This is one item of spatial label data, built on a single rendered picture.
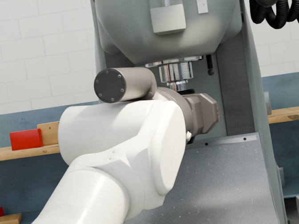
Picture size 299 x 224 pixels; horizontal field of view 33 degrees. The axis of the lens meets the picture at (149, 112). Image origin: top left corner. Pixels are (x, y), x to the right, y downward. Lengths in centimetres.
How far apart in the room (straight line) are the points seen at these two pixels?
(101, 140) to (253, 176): 63
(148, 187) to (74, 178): 7
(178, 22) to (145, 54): 8
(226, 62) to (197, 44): 45
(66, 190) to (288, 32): 471
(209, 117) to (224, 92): 44
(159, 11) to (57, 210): 31
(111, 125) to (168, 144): 6
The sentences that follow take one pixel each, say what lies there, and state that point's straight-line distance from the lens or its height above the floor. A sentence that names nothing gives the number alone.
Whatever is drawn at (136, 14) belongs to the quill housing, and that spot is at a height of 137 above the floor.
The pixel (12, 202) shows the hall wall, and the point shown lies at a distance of 534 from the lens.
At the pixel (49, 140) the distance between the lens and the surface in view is 462.
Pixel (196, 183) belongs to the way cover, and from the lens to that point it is 109.
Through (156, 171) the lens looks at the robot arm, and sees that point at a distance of 45.
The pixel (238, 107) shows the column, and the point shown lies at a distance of 112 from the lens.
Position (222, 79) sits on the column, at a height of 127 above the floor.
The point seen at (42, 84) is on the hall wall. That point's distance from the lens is 512.
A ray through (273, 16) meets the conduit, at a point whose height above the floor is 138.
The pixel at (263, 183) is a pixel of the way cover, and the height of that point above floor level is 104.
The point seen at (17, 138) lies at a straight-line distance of 461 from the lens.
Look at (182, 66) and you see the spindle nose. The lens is 73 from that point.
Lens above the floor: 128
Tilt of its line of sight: 3 degrees down
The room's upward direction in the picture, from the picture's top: 8 degrees counter-clockwise
